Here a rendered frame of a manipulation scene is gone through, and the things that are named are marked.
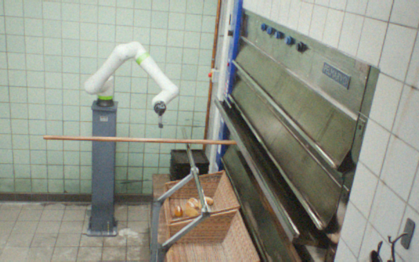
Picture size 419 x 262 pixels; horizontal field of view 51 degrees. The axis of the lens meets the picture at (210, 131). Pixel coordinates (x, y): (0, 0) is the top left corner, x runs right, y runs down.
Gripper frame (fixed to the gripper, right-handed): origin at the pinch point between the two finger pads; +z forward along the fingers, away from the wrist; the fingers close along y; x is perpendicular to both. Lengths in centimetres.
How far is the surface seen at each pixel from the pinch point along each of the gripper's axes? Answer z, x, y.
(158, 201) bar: 47, 2, 39
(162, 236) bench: 31, -4, 76
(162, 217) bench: 7, -5, 76
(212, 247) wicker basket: 45, -37, 75
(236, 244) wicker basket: 60, -48, 62
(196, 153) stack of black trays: -52, -35, 49
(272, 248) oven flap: 103, -55, 34
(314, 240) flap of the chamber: 155, -50, -6
